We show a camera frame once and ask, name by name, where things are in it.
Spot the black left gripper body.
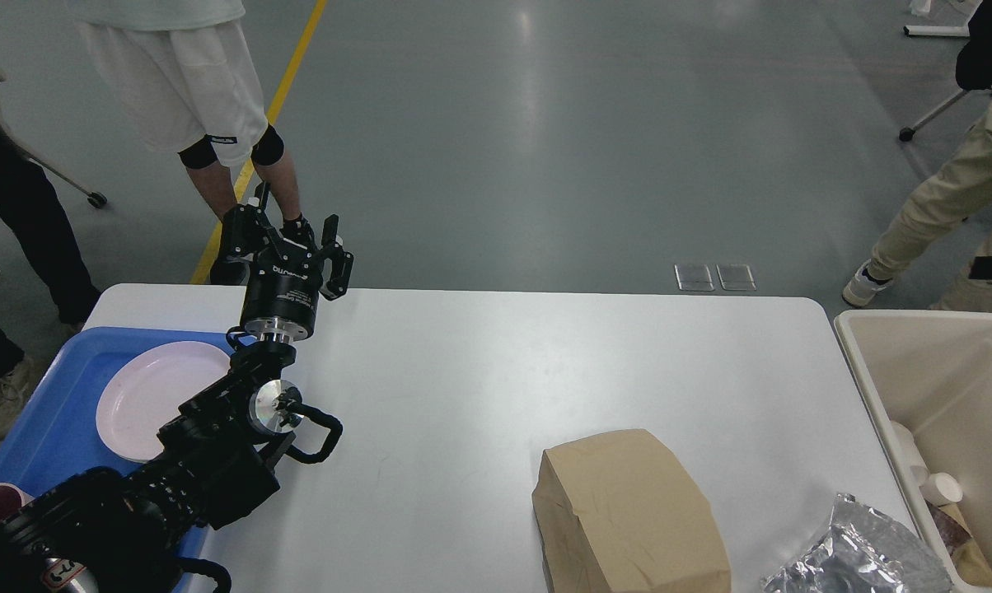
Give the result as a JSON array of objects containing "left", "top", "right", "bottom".
[{"left": 240, "top": 240, "right": 324, "bottom": 342}]

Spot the white paper cup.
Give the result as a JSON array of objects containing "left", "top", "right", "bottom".
[{"left": 891, "top": 421, "right": 930, "bottom": 487}]

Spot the metal floor plate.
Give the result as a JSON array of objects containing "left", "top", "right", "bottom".
[
  {"left": 674, "top": 264, "right": 715, "bottom": 292},
  {"left": 717, "top": 264, "right": 757, "bottom": 292}
]

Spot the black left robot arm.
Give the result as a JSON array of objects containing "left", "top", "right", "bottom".
[{"left": 0, "top": 183, "right": 354, "bottom": 592}]

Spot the small white cup in bin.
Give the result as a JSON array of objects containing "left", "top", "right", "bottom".
[{"left": 919, "top": 472, "right": 964, "bottom": 507}]

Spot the pink plastic plate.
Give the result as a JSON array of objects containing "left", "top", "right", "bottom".
[{"left": 96, "top": 341, "right": 230, "bottom": 463}]

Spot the rolling chair base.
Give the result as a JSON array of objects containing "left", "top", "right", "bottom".
[{"left": 899, "top": 0, "right": 992, "bottom": 142}]

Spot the person in white shorts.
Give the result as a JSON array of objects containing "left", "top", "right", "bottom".
[{"left": 67, "top": 1, "right": 315, "bottom": 246}]

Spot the silver foil bag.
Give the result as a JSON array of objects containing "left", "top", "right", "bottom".
[{"left": 760, "top": 493, "right": 954, "bottom": 592}]

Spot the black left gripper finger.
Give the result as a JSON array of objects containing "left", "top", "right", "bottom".
[
  {"left": 218, "top": 181, "right": 283, "bottom": 273},
  {"left": 311, "top": 214, "right": 354, "bottom": 301}
]

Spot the beige plastic bin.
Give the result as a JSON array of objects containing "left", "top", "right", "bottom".
[{"left": 834, "top": 309, "right": 992, "bottom": 592}]

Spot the brown paper bag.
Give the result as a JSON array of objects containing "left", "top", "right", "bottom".
[{"left": 532, "top": 429, "right": 731, "bottom": 592}]

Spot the crushed red soda can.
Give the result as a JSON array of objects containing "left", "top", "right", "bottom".
[{"left": 926, "top": 502, "right": 971, "bottom": 554}]

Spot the blue plastic tray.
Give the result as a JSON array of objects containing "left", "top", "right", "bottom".
[{"left": 0, "top": 328, "right": 199, "bottom": 558}]

